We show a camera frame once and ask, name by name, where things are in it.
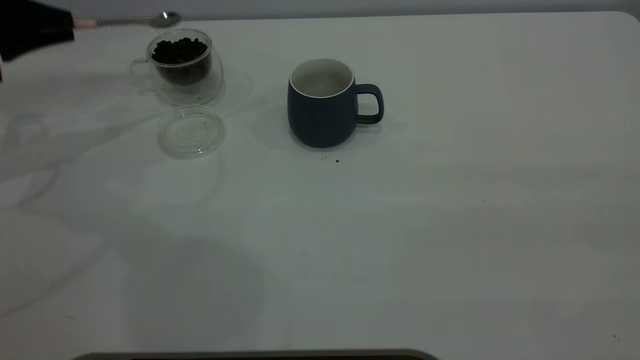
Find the clear round glass lid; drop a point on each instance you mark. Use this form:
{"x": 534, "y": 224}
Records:
{"x": 192, "y": 132}

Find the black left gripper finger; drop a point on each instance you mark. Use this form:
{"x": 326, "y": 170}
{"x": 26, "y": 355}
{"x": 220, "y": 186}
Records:
{"x": 30, "y": 15}
{"x": 35, "y": 40}

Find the clear double-wall glass cup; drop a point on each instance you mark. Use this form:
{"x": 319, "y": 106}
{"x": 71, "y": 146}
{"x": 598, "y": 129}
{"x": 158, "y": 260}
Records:
{"x": 192, "y": 92}

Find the dark roasted coffee beans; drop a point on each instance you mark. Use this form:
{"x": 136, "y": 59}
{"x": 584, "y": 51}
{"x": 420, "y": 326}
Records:
{"x": 180, "y": 55}

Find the dark grey ceramic mug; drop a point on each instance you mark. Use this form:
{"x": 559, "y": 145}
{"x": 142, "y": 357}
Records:
{"x": 320, "y": 120}

